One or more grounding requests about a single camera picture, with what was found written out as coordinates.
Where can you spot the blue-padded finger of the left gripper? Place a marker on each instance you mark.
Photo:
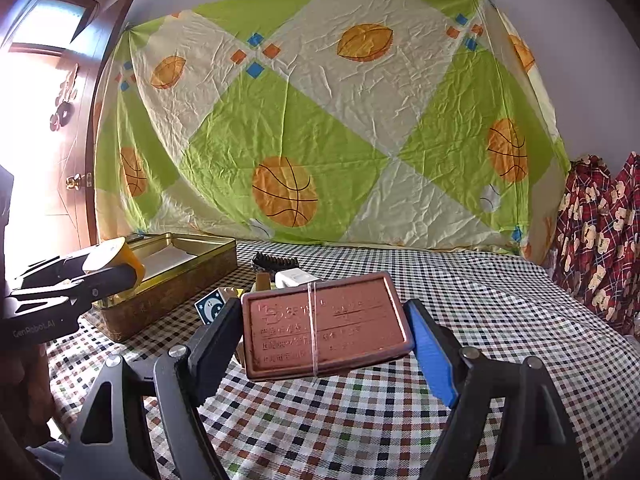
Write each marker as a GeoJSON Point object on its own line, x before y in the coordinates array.
{"type": "Point", "coordinates": [93, 286]}

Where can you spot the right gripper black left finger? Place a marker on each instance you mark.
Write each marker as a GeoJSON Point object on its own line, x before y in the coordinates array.
{"type": "Point", "coordinates": [212, 347]}

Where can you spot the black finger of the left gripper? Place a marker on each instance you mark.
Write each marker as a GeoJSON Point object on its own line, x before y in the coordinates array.
{"type": "Point", "coordinates": [56, 270]}

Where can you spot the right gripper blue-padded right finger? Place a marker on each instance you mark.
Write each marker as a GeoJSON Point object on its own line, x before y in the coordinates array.
{"type": "Point", "coordinates": [437, 353]}

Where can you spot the yellow cartoon face toy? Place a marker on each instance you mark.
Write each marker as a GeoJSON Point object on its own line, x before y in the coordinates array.
{"type": "Point", "coordinates": [112, 253]}

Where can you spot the white moon print cube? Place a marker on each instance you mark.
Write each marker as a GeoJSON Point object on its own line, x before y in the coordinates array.
{"type": "Point", "coordinates": [210, 305]}

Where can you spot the brown embossed chocolate plaque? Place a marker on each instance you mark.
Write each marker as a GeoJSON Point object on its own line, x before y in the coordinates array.
{"type": "Point", "coordinates": [323, 328]}

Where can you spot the black hair claw clip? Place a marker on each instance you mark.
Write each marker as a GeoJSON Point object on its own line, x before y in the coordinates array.
{"type": "Point", "coordinates": [273, 264]}

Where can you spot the white USB charger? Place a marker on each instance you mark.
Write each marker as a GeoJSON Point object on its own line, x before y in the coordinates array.
{"type": "Point", "coordinates": [293, 278]}

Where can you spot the brown rectangular seal stone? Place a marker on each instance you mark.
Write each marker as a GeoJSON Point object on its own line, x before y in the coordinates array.
{"type": "Point", "coordinates": [262, 282]}

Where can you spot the person's left hand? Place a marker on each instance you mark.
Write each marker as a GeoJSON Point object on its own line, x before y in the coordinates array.
{"type": "Point", "coordinates": [26, 398]}

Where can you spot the gold metal tin box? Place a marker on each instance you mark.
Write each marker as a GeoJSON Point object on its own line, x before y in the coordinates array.
{"type": "Point", "coordinates": [176, 268]}

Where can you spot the brass door knob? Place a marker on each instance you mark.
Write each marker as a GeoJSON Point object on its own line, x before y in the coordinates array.
{"type": "Point", "coordinates": [78, 181]}

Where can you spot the checkered tablecloth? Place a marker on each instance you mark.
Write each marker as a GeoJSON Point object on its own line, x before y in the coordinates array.
{"type": "Point", "coordinates": [382, 422]}

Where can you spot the red floral cloth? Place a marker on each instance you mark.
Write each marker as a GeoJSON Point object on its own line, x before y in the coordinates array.
{"type": "Point", "coordinates": [597, 240]}

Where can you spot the wooden door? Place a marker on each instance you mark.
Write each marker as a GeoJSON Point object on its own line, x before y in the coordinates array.
{"type": "Point", "coordinates": [53, 54]}

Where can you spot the basketball print bedsheet backdrop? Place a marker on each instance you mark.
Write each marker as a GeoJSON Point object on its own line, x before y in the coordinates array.
{"type": "Point", "coordinates": [410, 123]}

